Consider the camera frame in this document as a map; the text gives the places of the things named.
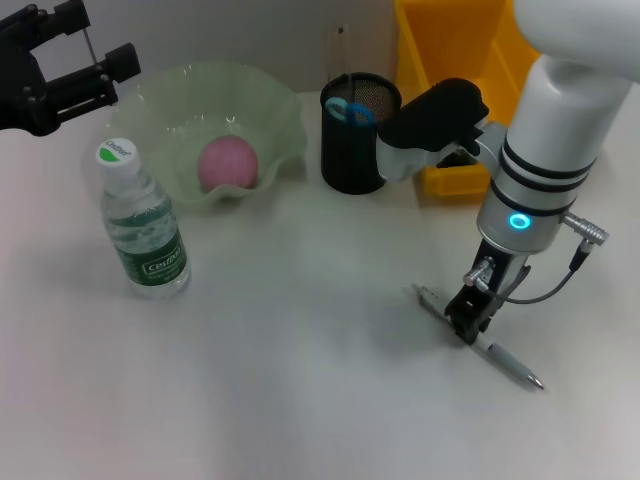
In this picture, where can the yellow plastic bin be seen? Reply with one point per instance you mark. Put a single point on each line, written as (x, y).
(425, 40)

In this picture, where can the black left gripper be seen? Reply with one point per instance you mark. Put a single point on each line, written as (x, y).
(17, 92)

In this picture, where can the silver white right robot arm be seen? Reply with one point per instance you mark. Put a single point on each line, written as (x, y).
(555, 125)

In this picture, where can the clear green-label water bottle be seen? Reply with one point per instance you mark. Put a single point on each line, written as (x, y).
(150, 240)

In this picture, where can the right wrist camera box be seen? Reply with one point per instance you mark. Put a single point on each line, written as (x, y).
(430, 127)

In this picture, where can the blue scissors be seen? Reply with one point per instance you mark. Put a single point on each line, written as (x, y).
(350, 112)

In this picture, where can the black mesh pen holder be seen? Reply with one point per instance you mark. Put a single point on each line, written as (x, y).
(350, 160)

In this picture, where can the pink peach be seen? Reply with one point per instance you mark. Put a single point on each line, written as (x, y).
(227, 162)

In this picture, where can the white grey pen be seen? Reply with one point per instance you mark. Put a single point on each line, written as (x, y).
(505, 357)

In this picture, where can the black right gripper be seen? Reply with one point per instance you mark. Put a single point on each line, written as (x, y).
(492, 282)

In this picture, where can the green glass fruit plate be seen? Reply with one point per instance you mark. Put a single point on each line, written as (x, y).
(170, 110)

